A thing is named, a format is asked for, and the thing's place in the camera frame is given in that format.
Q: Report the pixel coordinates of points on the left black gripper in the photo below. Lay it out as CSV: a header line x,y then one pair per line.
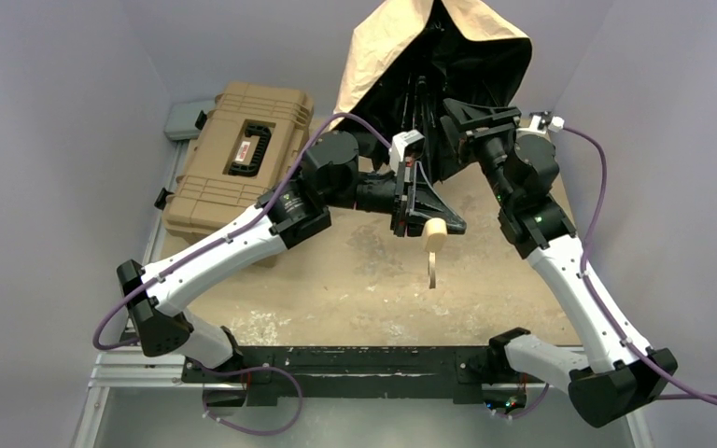
x,y
403,197

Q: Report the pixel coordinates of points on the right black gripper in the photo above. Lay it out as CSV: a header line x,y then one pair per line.
x,y
482,123

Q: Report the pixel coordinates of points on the beige umbrella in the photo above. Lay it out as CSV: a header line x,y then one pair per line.
x,y
406,57

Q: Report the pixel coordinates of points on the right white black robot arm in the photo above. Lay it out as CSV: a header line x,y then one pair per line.
x,y
618,371

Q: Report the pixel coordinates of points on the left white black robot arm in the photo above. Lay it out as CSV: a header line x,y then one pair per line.
x,y
158,295

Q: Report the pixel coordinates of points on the tan plastic tool case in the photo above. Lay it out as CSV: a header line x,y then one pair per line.
x,y
246,145

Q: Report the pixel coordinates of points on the grey metal corner box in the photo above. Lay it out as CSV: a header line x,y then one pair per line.
x,y
186,120

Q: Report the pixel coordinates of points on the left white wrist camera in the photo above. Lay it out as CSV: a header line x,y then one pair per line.
x,y
404,146

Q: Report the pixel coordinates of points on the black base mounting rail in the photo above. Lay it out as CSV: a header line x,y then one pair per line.
x,y
462,374

